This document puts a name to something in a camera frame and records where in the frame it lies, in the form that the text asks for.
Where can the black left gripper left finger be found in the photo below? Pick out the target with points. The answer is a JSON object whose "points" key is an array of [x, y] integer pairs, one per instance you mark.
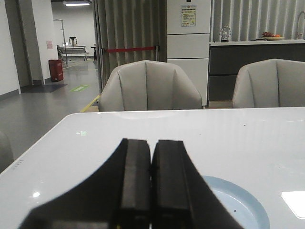
{"points": [[115, 196]]}

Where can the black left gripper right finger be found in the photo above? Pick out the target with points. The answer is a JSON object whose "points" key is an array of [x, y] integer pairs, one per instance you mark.
{"points": [[181, 197]]}

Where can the light blue round plate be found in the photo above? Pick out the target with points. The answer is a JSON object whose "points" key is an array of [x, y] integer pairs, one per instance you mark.
{"points": [[241, 204]]}

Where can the left grey upholstered chair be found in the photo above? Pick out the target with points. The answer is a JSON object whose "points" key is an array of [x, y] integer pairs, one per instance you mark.
{"points": [[149, 85]]}

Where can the grey upholstered chair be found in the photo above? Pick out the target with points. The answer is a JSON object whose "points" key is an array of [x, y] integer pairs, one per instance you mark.
{"points": [[270, 83], [149, 85]]}

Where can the red trash bin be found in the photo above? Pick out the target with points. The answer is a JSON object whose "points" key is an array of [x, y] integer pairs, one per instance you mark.
{"points": [[56, 72]]}

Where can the red barrier belt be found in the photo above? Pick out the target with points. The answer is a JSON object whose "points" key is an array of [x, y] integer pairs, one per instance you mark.
{"points": [[156, 47]]}

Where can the right grey upholstered chair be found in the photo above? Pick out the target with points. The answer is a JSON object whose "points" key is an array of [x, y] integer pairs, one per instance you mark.
{"points": [[270, 83]]}

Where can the dark kitchen counter cabinet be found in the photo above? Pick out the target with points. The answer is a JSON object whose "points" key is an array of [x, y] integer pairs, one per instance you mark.
{"points": [[226, 59]]}

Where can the background work table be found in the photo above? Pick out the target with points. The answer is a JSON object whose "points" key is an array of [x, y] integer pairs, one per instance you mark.
{"points": [[65, 50]]}

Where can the small robot on background table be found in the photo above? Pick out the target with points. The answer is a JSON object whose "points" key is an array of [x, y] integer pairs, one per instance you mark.
{"points": [[73, 41]]}

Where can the blender on counter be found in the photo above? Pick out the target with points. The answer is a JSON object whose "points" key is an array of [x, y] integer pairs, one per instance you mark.
{"points": [[225, 33]]}

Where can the grey folding curtain partition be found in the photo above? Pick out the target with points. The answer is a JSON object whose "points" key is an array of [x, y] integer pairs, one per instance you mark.
{"points": [[128, 24]]}

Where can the white refrigerator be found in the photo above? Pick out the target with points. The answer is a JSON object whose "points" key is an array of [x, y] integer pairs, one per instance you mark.
{"points": [[188, 47]]}

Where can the fruit bowl on counter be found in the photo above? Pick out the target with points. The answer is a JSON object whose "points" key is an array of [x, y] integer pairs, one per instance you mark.
{"points": [[271, 37]]}

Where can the colourful poster on refrigerator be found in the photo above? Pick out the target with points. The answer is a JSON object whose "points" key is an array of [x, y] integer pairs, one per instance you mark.
{"points": [[188, 15]]}

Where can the chrome faucet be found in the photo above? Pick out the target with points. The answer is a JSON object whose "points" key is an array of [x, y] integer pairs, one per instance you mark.
{"points": [[300, 26]]}

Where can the pink wall notice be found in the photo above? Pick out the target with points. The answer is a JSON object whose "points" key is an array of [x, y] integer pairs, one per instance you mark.
{"points": [[49, 45]]}

